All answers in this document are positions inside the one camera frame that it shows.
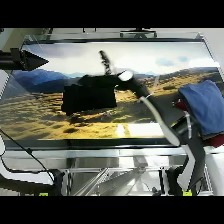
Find blue garment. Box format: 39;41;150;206
177;79;224;138

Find black cable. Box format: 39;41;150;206
0;128;55;184

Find black T-shirt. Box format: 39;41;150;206
61;75;118;117

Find red garment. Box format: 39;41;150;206
174;99;224;148

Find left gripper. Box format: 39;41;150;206
9;48;24;72

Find silver frame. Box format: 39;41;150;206
0;146;224;197

